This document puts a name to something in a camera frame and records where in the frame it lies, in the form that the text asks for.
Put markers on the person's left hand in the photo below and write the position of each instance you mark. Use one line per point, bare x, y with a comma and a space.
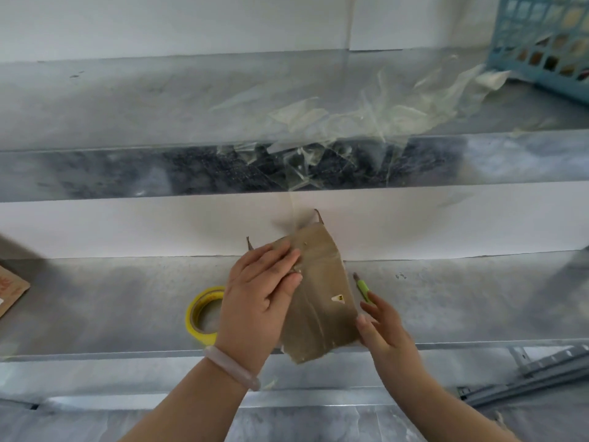
253, 313

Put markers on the person's right hand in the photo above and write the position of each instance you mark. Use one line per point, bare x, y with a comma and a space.
391, 336

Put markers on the green utility knife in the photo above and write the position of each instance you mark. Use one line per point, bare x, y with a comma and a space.
363, 290

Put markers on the yellow tape roll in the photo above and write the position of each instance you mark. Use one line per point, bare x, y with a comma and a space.
191, 317

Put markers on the plain perforated cardboard box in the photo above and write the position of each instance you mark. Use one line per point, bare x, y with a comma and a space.
322, 290

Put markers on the white-labelled cardboard box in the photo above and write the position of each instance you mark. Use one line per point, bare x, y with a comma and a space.
10, 290

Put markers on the person's right forearm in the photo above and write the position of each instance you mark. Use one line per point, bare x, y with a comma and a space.
441, 409

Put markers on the pile of clear tape scraps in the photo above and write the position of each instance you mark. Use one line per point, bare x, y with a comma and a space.
382, 110

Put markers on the blue plastic basket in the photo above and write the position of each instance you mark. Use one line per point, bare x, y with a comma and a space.
501, 59

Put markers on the pile of assorted small items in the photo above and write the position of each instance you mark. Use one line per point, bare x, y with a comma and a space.
557, 45

